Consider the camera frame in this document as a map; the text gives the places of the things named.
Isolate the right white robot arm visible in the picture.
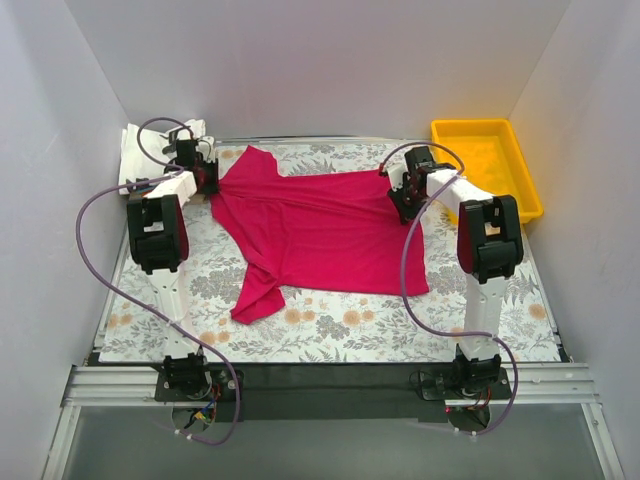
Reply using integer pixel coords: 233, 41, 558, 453
378, 141, 524, 398

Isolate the yellow plastic bin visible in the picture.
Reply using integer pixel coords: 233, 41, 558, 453
431, 118, 544, 224

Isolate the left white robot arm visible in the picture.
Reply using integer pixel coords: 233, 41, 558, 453
127, 140, 218, 400

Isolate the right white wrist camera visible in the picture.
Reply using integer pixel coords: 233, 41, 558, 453
380, 164, 407, 191

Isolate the magenta t shirt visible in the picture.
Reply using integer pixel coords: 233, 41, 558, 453
210, 147, 429, 325

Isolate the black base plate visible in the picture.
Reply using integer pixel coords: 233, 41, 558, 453
154, 361, 513, 424

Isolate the orange folded t shirt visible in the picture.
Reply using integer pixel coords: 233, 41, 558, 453
128, 185, 156, 198

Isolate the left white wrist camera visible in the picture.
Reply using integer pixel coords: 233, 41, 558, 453
198, 136, 216, 162

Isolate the floral table mat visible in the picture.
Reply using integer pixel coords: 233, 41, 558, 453
94, 141, 561, 364

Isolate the aluminium front rail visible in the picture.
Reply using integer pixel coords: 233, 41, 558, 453
43, 363, 624, 479

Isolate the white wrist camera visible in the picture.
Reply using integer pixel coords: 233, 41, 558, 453
198, 136, 216, 162
380, 164, 407, 191

